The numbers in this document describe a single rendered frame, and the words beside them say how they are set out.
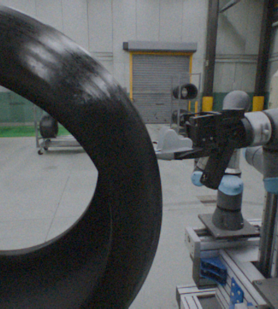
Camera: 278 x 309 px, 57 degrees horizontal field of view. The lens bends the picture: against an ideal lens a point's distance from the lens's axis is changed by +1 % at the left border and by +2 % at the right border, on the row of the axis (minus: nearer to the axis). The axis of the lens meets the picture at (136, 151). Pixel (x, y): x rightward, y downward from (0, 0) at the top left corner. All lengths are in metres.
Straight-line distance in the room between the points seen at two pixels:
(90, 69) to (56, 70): 0.04
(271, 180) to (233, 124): 0.17
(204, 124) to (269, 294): 0.68
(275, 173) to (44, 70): 0.51
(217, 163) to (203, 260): 0.85
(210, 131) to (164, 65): 11.43
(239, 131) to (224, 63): 12.38
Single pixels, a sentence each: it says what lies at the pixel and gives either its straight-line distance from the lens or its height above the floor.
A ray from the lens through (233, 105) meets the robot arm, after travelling 1.22.
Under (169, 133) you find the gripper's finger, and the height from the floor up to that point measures 1.28.
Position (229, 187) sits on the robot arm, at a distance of 1.27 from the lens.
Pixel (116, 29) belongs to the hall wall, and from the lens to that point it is 11.83.
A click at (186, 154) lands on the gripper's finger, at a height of 1.24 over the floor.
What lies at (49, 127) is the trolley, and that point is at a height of 0.64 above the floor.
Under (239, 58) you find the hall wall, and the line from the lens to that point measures 13.28.
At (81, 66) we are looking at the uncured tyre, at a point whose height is 1.38.
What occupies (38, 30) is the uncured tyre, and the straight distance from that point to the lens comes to 0.34.
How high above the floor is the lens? 1.35
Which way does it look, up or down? 13 degrees down
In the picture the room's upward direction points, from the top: straight up
